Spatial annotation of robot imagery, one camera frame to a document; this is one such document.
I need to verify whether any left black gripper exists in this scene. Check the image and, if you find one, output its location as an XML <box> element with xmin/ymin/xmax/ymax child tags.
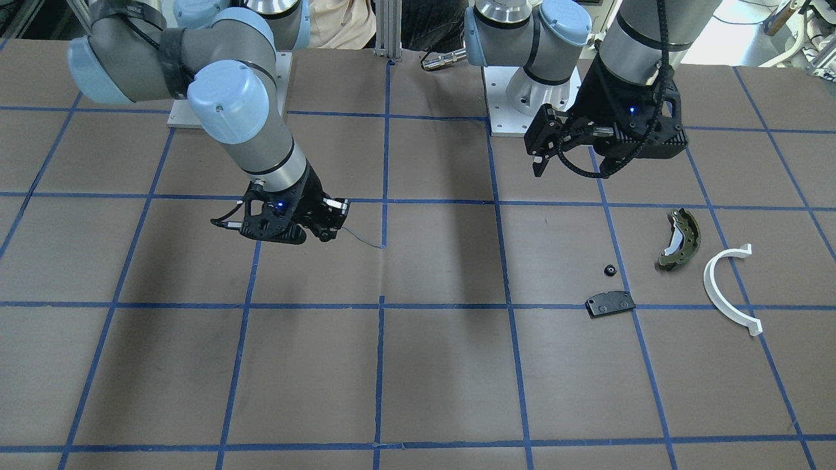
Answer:
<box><xmin>524</xmin><ymin>59</ymin><xmax>688</xmax><ymax>179</ymax></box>

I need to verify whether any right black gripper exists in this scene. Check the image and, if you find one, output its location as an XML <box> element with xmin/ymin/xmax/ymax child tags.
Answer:
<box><xmin>238</xmin><ymin>164</ymin><xmax>351</xmax><ymax>245</ymax></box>

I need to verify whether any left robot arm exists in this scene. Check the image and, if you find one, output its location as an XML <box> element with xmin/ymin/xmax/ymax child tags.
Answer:
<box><xmin>463</xmin><ymin>1</ymin><xmax>720</xmax><ymax>179</ymax></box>

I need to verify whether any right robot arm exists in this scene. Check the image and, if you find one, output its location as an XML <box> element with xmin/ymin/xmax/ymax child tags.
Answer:
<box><xmin>67</xmin><ymin>1</ymin><xmax>349</xmax><ymax>245</ymax></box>

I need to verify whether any green brake shoe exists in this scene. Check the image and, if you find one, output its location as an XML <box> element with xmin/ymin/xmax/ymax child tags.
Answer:
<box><xmin>657</xmin><ymin>208</ymin><xmax>701</xmax><ymax>271</ymax></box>

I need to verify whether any black brake pad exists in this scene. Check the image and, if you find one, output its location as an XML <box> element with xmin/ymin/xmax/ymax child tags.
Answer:
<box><xmin>585</xmin><ymin>290</ymin><xmax>636</xmax><ymax>319</ymax></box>

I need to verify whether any brown mat with blue grid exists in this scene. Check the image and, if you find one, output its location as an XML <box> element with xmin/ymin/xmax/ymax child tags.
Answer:
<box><xmin>2</xmin><ymin>40</ymin><xmax>834</xmax><ymax>469</ymax></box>

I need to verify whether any aluminium frame post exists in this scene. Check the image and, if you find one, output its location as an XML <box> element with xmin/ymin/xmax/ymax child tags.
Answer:
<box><xmin>372</xmin><ymin>0</ymin><xmax>402</xmax><ymax>62</ymax></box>

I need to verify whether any white curved plastic bracket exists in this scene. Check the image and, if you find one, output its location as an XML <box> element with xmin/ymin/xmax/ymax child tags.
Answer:
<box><xmin>703</xmin><ymin>243</ymin><xmax>764</xmax><ymax>337</ymax></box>

